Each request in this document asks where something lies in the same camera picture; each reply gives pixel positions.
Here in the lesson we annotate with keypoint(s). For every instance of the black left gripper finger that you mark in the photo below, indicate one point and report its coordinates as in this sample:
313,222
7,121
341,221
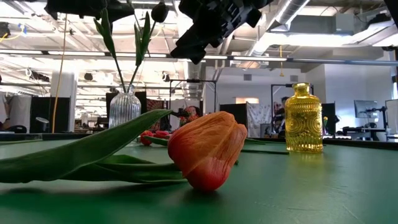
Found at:
119,9

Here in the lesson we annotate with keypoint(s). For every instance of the orange tulip with green leaves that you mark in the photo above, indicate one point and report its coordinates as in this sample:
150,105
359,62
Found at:
205,149

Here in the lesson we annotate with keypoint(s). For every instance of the red tulip with green stem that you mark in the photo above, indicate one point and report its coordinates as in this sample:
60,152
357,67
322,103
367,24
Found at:
161,134

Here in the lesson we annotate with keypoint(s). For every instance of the black tulip with green stem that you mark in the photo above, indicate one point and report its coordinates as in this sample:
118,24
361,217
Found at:
160,12

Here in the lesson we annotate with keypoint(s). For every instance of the black partition panel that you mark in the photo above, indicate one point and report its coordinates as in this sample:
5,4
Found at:
40,113

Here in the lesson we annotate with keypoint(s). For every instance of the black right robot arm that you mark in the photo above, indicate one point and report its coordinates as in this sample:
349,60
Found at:
394,4

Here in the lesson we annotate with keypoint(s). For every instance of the light green strip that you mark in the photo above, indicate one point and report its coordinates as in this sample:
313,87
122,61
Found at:
146,138

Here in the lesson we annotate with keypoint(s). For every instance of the pale computer monitor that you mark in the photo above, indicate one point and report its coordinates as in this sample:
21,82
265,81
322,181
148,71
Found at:
392,112

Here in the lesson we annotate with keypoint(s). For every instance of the thin black frame rig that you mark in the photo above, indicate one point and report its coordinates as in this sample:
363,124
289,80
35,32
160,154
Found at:
192,81

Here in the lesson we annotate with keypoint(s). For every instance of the black table edge rail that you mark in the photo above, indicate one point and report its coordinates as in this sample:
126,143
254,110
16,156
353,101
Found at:
357,143

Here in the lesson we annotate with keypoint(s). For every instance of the person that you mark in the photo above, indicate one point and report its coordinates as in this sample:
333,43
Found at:
283,101

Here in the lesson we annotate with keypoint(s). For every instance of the patterned white cloth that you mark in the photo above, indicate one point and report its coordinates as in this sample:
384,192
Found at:
258,116

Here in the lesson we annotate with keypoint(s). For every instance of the green artificial flower stem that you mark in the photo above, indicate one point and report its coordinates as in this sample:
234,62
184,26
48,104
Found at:
107,39

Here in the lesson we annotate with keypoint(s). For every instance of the clear ribbed glass vase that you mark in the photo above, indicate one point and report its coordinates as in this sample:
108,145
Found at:
124,109

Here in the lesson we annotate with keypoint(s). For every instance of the dark computer monitor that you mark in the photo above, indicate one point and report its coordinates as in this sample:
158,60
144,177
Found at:
365,109

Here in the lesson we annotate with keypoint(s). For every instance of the horizontal overhead frame bar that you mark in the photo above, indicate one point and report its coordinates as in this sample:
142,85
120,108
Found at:
342,61

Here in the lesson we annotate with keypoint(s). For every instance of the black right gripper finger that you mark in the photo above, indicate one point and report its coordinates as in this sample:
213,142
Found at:
199,35
189,54

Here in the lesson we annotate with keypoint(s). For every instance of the yellow glass vase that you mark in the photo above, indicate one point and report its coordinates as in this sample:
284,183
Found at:
303,124

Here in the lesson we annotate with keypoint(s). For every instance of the silver ventilation duct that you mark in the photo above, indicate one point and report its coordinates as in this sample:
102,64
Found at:
289,12

